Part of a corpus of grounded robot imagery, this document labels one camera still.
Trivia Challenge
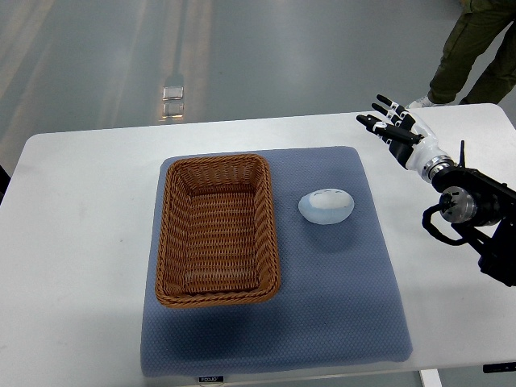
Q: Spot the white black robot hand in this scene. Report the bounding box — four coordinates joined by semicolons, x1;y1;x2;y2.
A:
356;94;454;182

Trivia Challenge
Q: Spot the blue plush toy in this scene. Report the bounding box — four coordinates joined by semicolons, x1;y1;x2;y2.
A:
298;188;355;225

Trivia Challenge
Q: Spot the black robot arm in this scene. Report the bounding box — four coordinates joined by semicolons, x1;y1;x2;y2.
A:
422;142;515;287

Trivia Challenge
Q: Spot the brown wicker basket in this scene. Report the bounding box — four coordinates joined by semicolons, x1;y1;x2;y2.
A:
155;154;281;308

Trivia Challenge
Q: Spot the white shoe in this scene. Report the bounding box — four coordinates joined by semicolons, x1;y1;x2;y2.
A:
406;96;447;110

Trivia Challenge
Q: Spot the person in green trousers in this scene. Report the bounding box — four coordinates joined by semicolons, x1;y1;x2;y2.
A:
427;1;515;104

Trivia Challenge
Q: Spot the blue padded mat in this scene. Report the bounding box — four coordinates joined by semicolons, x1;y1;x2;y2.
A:
140;146;412;377

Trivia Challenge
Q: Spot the white table leg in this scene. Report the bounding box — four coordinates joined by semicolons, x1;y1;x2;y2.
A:
419;368;443;387

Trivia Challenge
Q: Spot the metal floor plate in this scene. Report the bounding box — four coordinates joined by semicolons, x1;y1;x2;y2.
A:
161;102;185;120
162;85;184;101

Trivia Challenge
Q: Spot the black table control panel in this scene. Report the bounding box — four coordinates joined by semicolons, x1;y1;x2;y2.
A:
482;362;516;374

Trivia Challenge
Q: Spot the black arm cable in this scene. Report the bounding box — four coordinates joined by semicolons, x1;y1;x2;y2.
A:
422;203;468;247

